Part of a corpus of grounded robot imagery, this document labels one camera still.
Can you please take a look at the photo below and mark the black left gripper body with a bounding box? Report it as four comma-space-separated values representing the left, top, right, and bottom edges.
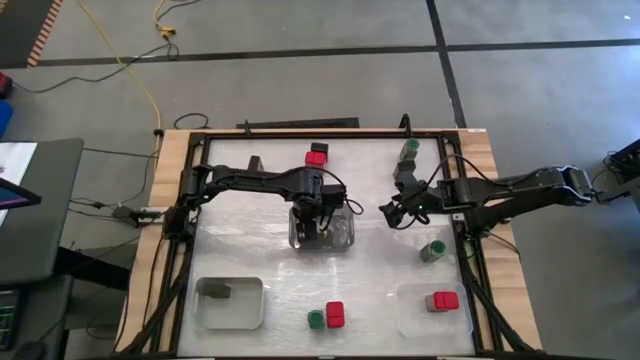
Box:
290, 182, 348, 217

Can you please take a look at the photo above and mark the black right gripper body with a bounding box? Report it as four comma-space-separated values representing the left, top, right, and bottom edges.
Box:
397, 177, 444, 224

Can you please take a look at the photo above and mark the red-lidded smoked paprika tin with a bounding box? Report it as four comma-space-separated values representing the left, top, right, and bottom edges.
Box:
304, 150, 329, 169
425, 290, 460, 313
325, 300, 346, 330

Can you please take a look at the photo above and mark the grey translucent plastic bin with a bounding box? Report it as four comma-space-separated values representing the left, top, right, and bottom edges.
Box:
288, 202, 356, 253

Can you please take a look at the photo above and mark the black floor bar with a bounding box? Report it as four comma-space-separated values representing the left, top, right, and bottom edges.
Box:
236, 116, 361, 131

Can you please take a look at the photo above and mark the white plastic bin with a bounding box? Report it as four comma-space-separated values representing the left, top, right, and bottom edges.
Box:
193, 275, 265, 332

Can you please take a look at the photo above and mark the clear plastic bin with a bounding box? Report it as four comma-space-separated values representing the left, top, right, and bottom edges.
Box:
396, 283, 474, 341

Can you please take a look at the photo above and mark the grey side desk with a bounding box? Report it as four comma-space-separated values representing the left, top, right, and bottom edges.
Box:
0, 137, 85, 287

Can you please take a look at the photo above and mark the dark tablet screen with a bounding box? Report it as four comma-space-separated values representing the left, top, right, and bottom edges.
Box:
0, 175, 43, 211

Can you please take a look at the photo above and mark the white paper sheet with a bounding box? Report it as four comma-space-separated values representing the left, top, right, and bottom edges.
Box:
0, 141, 39, 227

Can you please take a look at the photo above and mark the blue object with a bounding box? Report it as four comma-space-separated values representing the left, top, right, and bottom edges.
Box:
0, 98, 15, 140

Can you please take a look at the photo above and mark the black mat striped edge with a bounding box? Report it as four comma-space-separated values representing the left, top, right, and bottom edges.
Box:
0, 0, 65, 69

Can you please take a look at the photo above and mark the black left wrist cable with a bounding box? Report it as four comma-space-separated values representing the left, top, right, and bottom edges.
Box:
319, 167, 366, 217

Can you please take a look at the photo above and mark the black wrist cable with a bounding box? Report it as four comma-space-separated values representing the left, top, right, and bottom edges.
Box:
399, 152, 501, 232
319, 167, 366, 217

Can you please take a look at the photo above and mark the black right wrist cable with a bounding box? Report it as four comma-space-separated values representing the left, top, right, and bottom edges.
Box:
399, 152, 501, 232

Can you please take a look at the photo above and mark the black table frame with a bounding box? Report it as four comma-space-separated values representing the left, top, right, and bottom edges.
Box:
169, 128, 484, 359

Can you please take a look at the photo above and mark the black cable loop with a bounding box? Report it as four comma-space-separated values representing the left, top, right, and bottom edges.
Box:
172, 111, 212, 131

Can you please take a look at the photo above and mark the long yellow cable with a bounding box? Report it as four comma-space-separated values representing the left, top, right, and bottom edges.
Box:
77, 0, 164, 154

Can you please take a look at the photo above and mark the black equipment with cables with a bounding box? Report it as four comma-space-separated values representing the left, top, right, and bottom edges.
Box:
592, 138, 640, 207

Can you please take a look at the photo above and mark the yellow cable with plug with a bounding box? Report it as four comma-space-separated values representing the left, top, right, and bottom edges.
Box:
152, 0, 177, 37

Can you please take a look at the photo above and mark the thin black floor cable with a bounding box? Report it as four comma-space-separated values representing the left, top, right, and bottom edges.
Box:
12, 42, 181, 96

